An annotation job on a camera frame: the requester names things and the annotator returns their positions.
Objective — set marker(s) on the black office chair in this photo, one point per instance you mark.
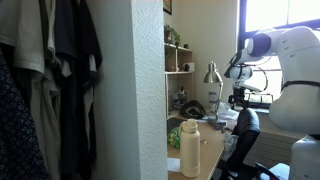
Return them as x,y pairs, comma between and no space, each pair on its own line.
246,136

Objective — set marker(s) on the white wall radiator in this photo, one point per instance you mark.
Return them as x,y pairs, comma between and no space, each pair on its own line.
273,148

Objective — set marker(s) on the wooden desk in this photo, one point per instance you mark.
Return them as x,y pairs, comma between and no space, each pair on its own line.
211,146

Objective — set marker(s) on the dark patterned hanging garment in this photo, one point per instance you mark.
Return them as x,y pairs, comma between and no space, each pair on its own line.
15,133

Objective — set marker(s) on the grey clothing pile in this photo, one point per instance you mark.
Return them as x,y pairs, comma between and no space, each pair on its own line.
230,145

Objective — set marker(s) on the silver desk lamp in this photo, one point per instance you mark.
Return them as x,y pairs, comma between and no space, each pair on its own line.
213,75

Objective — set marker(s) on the white paper sheet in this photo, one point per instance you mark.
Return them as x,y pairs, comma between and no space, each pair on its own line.
173,164

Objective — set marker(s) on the dark framed wall picture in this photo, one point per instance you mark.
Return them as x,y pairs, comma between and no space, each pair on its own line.
167,6

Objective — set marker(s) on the white crumpled cloth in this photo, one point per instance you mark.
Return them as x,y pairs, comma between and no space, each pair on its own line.
229,111

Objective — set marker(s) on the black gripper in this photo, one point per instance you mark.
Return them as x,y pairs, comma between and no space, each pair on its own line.
237,96

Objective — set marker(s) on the black cap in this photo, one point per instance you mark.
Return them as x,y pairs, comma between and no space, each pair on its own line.
192,109

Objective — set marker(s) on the black object with red edge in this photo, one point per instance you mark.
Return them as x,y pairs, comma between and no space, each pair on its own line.
265,170

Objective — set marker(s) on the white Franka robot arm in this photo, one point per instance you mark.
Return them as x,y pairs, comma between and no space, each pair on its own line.
296,83

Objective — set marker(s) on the green yellow toy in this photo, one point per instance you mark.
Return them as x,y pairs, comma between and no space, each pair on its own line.
174,137

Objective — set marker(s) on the cream insulated water bottle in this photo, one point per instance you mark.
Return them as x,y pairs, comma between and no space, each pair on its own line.
190,150

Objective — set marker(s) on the beige hanging t-shirt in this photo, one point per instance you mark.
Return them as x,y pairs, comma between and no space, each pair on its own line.
33,43

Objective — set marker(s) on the wooden shelf unit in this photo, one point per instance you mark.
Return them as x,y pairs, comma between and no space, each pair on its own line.
179,71

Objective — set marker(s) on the green potted plant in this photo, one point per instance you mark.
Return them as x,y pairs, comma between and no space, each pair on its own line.
171,34

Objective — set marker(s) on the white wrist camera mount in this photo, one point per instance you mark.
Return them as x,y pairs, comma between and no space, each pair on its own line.
250,87

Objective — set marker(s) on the black window frame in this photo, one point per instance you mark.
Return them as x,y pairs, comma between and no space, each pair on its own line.
241,33

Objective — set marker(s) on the black hanging shirt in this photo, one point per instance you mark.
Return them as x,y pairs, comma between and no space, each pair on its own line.
75,40

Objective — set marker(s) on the small yellow desk item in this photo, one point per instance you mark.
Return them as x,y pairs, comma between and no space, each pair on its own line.
204,142

